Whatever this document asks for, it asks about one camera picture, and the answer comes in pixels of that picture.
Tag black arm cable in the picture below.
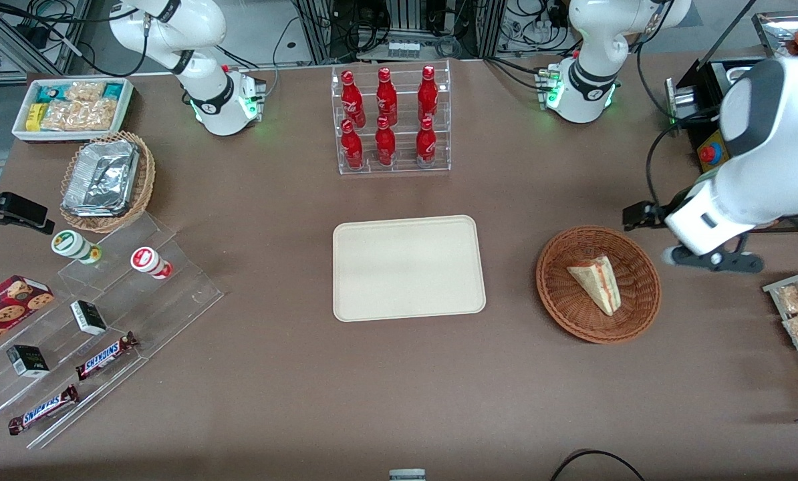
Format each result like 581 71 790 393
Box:
645 124 682 209

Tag red lidded snack cup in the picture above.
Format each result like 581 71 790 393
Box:
130 247 173 280

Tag white snack bin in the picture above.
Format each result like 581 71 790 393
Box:
11 77 135 144

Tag red cola bottle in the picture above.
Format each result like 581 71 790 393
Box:
341 120 364 170
418 65 439 122
341 70 366 129
416 116 437 168
375 116 396 166
376 67 398 126

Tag black floor cable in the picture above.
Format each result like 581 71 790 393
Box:
549 450 647 481

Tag red cookie box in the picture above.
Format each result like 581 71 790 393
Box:
0 275 55 355

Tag black camera clamp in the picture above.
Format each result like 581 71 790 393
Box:
0 179 55 235

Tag green lidded snack cup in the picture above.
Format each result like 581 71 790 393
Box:
51 230 102 265

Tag brown wicker basket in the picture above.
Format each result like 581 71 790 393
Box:
536 226 662 345

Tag light wicker basket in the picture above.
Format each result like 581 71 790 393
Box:
59 131 156 234

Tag triangular sandwich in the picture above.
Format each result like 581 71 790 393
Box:
567 256 622 317

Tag beige plastic tray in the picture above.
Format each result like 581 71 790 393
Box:
333 214 487 323

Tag brown Snickers bar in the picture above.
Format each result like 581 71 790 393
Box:
76 331 138 381
8 384 80 436

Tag clear acrylic bottle rack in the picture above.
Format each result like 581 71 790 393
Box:
331 59 452 176

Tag metal wire rack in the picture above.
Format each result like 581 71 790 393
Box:
763 266 798 408

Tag clear bag of nuts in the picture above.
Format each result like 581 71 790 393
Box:
41 99 120 132
65 81 107 102

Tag aluminium foil container stack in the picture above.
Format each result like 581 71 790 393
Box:
61 139 140 218

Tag small black box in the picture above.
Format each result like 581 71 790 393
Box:
7 345 50 378
70 300 108 336

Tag black food warmer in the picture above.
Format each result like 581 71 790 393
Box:
664 10 798 234

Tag clear acrylic stepped display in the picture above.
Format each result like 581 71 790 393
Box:
0 212 225 450

